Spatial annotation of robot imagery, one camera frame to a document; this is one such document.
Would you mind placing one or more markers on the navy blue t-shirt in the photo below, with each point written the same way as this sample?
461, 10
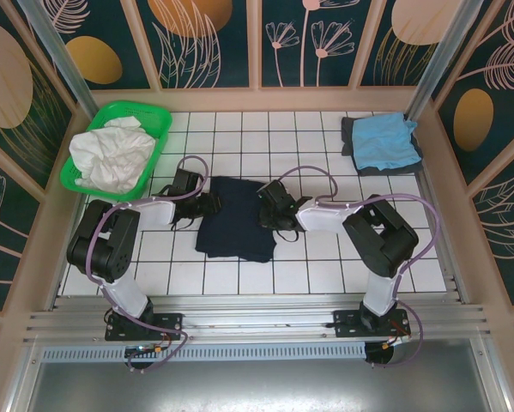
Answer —
235, 227

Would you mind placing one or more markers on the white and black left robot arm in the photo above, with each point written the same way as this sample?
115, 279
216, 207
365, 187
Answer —
106, 240

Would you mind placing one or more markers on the white crumpled t-shirt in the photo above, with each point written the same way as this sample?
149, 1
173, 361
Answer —
110, 159

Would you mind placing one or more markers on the green plastic basket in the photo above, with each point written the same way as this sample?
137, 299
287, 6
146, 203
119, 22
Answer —
155, 113

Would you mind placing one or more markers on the grey folded t-shirt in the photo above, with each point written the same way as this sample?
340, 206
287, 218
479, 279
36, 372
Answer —
346, 137

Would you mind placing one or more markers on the light blue folded t-shirt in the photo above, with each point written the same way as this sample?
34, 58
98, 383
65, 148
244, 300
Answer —
381, 143

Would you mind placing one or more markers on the small controller board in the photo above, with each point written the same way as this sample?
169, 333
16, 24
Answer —
145, 351

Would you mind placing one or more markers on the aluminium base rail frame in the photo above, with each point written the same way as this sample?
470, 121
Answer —
256, 315

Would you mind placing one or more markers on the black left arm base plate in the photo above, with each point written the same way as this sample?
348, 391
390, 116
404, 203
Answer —
162, 326

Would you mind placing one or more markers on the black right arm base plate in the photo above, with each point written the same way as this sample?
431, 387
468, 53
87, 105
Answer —
346, 324

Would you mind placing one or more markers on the aluminium side rail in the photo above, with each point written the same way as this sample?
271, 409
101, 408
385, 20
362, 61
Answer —
437, 240

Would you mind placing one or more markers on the aluminium corner post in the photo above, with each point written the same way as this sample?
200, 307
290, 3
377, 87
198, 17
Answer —
437, 64
63, 56

